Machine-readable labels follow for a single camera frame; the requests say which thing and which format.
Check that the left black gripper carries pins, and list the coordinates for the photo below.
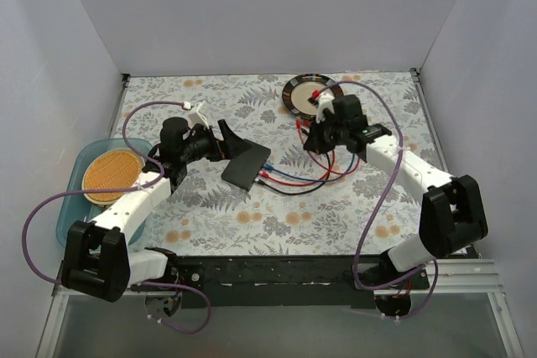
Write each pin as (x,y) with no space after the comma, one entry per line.
(221,148)

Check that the floral tablecloth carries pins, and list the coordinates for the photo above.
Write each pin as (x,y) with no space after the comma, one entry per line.
(207,216)

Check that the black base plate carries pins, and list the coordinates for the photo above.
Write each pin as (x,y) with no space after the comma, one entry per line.
(252,281)

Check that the dark rimmed beige plate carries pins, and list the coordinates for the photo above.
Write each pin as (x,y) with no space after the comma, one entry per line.
(304,94)

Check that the black network switch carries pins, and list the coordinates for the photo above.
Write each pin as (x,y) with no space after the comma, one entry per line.
(243,169)

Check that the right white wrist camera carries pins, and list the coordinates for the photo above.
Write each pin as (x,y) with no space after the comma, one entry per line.
(324,102)

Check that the teal plastic tray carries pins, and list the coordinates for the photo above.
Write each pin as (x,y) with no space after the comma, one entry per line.
(86,207)

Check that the orange woven round plate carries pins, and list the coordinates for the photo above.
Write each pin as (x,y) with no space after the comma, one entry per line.
(115,169)

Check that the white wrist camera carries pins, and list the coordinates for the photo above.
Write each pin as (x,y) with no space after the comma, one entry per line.
(197,117)
(324,102)

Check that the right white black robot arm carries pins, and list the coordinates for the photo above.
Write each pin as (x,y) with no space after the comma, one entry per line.
(452,216)

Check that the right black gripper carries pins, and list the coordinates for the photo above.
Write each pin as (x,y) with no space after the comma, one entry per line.
(318,137)

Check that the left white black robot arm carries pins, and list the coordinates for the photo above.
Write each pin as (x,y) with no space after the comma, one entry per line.
(96,260)

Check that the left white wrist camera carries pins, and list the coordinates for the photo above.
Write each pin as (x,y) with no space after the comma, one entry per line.
(197,117)

